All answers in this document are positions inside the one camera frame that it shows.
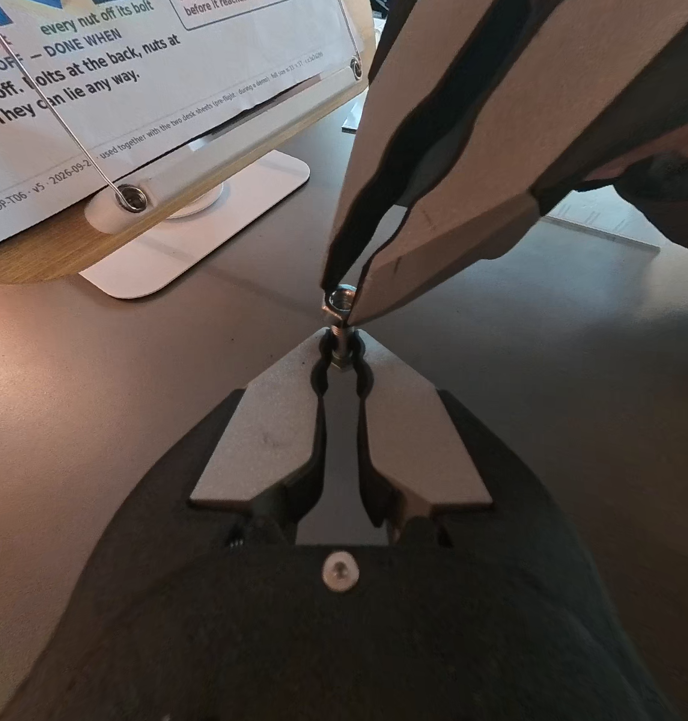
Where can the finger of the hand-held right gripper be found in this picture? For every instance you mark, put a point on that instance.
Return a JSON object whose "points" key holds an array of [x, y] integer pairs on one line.
{"points": [[518, 157], [377, 141]]}

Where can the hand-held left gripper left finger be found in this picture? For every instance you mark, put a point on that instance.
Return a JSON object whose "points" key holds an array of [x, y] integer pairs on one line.
{"points": [[259, 439]]}

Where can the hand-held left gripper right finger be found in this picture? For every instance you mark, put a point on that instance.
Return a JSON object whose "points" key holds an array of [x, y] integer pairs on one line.
{"points": [[422, 439]]}

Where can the silver bolt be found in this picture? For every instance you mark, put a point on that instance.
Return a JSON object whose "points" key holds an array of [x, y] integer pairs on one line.
{"points": [[341, 352]]}

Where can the silver hex nut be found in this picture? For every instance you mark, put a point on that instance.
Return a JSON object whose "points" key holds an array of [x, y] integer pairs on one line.
{"points": [[340, 304]]}

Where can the white paper sheet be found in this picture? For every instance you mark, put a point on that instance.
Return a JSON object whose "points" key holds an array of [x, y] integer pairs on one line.
{"points": [[352, 119]]}

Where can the white textured sheet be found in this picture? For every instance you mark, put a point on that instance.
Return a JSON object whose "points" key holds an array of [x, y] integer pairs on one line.
{"points": [[603, 225]]}

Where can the metal grommet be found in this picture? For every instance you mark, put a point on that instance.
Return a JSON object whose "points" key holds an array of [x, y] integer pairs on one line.
{"points": [[131, 197], [355, 68]]}

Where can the white stand base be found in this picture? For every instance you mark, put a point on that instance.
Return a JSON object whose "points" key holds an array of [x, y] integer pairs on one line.
{"points": [[237, 225]]}

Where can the printed instruction sheet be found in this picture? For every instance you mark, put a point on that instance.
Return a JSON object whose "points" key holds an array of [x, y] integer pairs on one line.
{"points": [[152, 112]]}

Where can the instruction sheet on wooden stand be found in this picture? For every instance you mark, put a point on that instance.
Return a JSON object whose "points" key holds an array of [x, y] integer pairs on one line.
{"points": [[40, 265]]}

